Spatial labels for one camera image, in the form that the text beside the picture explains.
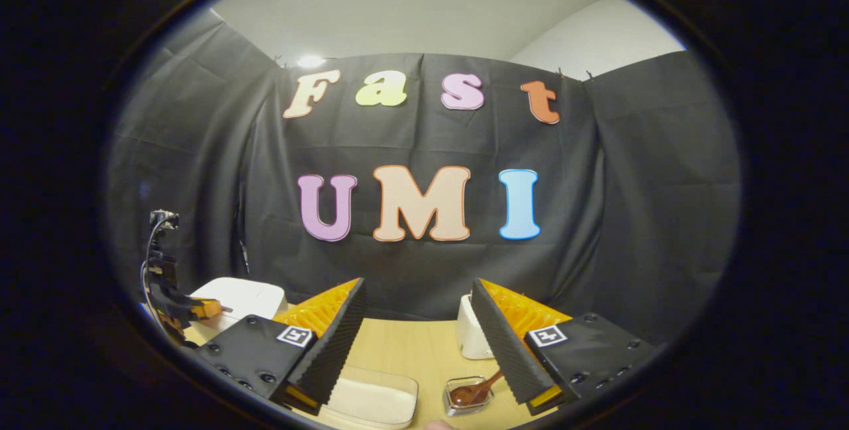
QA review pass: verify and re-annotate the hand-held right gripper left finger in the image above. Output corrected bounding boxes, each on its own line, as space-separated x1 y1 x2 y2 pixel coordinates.
180 276 369 417

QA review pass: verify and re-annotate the black backdrop cloth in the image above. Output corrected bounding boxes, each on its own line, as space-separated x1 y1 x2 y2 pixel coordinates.
106 9 742 344

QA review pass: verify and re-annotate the small glass dish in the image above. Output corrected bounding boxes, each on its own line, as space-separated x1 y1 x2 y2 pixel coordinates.
442 376 495 417

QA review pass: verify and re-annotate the clear box of rice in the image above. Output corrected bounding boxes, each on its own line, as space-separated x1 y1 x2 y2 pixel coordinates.
318 364 420 429

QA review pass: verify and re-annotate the white chopstick holder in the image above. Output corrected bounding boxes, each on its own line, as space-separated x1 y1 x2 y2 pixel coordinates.
456 293 497 360

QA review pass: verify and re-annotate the dark wooden spoon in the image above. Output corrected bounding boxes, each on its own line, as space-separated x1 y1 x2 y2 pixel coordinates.
450 369 505 408

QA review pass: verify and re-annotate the white rice cooker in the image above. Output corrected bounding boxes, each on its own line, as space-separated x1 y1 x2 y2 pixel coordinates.
188 277 288 346

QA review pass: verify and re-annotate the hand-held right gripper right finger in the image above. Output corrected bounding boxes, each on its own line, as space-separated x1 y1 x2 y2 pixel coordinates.
471 276 665 417

